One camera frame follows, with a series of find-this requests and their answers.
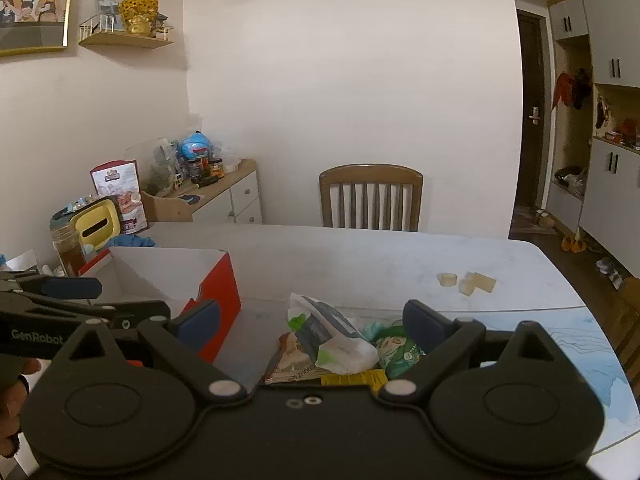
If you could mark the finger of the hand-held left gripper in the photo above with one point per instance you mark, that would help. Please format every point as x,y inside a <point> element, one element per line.
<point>70,287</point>
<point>137,309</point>

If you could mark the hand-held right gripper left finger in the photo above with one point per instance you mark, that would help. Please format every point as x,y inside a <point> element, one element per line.
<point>200,321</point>

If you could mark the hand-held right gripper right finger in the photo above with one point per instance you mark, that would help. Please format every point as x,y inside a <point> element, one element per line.
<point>425,322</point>

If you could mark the red and white cardboard box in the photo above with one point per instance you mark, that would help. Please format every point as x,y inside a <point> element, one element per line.
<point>150,270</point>

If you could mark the green snack packet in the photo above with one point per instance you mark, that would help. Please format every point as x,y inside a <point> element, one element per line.
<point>395,355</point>

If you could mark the grey-blue printed packet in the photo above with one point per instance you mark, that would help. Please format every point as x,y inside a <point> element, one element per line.
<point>345,350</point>

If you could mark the silver foil snack packet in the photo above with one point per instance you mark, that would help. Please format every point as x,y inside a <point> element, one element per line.
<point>290,360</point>

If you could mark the person's left hand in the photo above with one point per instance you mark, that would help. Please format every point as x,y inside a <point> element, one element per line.
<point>20,369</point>

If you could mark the glass jar with brown contents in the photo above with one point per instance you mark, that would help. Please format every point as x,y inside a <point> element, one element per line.
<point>70,255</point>

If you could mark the round translucent yellowish piece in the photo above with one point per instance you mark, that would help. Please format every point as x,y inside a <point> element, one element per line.
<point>447,280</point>

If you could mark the blue cloth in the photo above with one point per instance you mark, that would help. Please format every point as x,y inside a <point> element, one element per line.
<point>135,241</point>

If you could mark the yellow and teal tissue box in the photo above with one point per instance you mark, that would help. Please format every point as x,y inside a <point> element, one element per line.
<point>95,215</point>

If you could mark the red and white snack bag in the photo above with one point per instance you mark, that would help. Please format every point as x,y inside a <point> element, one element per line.
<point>117,180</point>

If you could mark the white and wood sideboard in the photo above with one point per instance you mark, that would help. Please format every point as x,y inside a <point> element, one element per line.
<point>245,195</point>

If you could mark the clear plastic bag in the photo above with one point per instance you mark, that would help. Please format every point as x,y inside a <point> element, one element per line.
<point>160,170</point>

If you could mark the toy truck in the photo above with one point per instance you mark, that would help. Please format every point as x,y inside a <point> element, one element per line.
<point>207,172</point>

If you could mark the wooden slatted chair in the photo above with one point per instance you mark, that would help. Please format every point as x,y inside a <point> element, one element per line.
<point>370,175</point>

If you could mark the beige slippers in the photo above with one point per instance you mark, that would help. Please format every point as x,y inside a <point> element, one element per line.
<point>544,219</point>

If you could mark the orange slippers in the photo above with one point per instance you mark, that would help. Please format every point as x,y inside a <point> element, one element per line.
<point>574,244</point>

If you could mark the blue printed table mat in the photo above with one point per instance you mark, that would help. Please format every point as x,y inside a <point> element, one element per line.
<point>590,360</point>

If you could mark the round blue toy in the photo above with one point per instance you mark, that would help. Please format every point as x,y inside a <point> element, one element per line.
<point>195,146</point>

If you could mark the grey shoes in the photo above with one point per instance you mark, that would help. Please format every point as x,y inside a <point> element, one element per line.
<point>609,270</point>

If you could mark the white and wood wardrobe cabinet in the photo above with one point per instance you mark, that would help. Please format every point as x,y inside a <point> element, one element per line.
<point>610,185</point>

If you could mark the metal door lock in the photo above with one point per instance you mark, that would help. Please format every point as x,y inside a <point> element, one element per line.
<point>534,116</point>

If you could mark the dark wooden door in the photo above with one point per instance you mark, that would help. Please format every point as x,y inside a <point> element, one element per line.
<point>532,85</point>

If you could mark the red hanging cloth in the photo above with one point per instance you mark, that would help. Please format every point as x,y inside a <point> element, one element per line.
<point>565,87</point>

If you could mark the small standing photo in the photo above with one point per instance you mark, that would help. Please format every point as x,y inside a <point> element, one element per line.
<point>107,10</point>

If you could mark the golden ornament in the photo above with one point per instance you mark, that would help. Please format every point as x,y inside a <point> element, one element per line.
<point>140,10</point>

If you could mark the wooden wall shelf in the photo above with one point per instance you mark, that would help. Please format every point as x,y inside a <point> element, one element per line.
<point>125,40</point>

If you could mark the framed wall poster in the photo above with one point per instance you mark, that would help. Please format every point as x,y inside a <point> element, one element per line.
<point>30,5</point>

